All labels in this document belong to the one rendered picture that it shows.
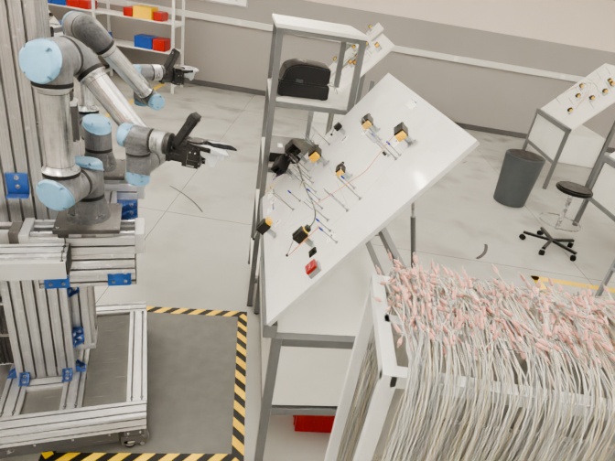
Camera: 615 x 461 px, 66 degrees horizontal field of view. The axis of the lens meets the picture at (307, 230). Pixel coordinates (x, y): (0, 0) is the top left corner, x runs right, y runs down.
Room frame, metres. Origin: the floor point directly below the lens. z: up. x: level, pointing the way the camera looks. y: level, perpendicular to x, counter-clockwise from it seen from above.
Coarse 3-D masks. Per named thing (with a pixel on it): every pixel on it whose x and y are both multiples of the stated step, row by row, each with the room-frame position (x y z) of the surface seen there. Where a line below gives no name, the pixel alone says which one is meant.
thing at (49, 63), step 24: (24, 48) 1.35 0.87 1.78; (48, 48) 1.35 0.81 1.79; (72, 48) 1.44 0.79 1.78; (24, 72) 1.35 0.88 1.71; (48, 72) 1.33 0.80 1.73; (72, 72) 1.42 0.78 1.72; (48, 96) 1.36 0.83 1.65; (48, 120) 1.36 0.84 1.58; (48, 144) 1.36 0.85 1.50; (72, 144) 1.41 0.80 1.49; (48, 168) 1.36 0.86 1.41; (72, 168) 1.40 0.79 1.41; (48, 192) 1.34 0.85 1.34; (72, 192) 1.37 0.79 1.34
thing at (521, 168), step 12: (504, 156) 5.68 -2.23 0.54; (516, 156) 5.47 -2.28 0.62; (528, 156) 5.53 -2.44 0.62; (540, 156) 5.62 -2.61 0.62; (504, 168) 5.56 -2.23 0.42; (516, 168) 5.43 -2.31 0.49; (528, 168) 5.39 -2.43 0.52; (540, 168) 5.44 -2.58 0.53; (504, 180) 5.51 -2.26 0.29; (516, 180) 5.42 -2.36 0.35; (528, 180) 5.40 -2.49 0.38; (504, 192) 5.47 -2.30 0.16; (516, 192) 5.41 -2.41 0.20; (528, 192) 5.45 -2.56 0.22; (504, 204) 5.45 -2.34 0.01; (516, 204) 5.42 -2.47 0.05
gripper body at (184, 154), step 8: (168, 136) 1.36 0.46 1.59; (168, 144) 1.36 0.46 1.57; (184, 144) 1.35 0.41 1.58; (200, 144) 1.36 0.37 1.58; (168, 152) 1.36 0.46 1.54; (176, 152) 1.37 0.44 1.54; (184, 152) 1.34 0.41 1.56; (192, 152) 1.34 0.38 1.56; (168, 160) 1.36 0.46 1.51; (176, 160) 1.37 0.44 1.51; (184, 160) 1.34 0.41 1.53; (192, 160) 1.34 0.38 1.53; (200, 160) 1.37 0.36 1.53
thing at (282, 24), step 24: (288, 24) 2.67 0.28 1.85; (312, 24) 2.93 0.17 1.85; (336, 24) 3.24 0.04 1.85; (360, 48) 2.73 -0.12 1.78; (336, 72) 3.27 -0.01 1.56; (360, 72) 2.73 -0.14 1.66; (288, 96) 2.76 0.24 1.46; (336, 96) 2.99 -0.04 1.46; (264, 120) 3.19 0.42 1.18; (264, 144) 2.65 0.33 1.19; (264, 168) 2.65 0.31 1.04; (264, 192) 2.65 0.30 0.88
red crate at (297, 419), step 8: (296, 416) 1.71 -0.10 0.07; (304, 416) 1.68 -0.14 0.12; (312, 416) 1.69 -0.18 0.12; (320, 416) 1.70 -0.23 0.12; (328, 416) 1.70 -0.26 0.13; (296, 424) 1.68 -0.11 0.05; (304, 424) 1.69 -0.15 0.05; (312, 424) 1.69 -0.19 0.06; (320, 424) 1.70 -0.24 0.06; (328, 424) 1.70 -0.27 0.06; (320, 432) 1.69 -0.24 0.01; (328, 432) 1.70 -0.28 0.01
